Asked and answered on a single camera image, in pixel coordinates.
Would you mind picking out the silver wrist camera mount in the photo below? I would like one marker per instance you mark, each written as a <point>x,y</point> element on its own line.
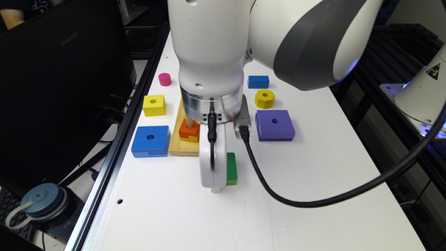
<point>241,122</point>

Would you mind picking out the black Samsung monitor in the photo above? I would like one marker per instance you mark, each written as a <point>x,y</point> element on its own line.
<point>66,76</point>

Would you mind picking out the front wooden peg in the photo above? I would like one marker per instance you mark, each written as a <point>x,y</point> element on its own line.
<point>189,122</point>

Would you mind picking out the pink cylinder block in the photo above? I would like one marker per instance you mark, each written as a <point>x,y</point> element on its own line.
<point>164,79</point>

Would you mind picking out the purple square block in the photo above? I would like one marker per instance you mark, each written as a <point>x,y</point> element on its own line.
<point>274,126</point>

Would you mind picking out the small blue rectangular block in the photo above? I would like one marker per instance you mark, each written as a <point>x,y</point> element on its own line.
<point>258,82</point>

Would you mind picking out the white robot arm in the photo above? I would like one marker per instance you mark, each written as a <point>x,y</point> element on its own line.
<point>309,44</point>

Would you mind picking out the green square block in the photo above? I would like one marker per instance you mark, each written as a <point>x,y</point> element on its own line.
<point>231,169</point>

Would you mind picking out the yellow square block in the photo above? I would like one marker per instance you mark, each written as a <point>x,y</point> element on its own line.
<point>154,105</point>

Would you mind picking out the large blue square block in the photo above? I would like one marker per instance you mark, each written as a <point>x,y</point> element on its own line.
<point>151,141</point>

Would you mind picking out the orange square block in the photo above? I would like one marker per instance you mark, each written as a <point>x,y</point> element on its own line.
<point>185,132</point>

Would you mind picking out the yellow hexagon block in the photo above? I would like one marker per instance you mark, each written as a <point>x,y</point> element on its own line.
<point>264,99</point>

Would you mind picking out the blue water bottle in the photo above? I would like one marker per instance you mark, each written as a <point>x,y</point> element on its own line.
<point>52,209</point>

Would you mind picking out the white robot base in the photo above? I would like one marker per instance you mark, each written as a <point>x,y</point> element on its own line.
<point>422,98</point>

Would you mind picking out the yellow block under orange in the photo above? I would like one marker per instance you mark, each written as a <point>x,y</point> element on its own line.
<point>190,138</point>

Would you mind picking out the wooden peg base board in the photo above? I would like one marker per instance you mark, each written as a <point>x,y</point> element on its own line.
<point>179,147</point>

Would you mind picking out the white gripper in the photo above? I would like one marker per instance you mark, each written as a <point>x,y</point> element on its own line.
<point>213,160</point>

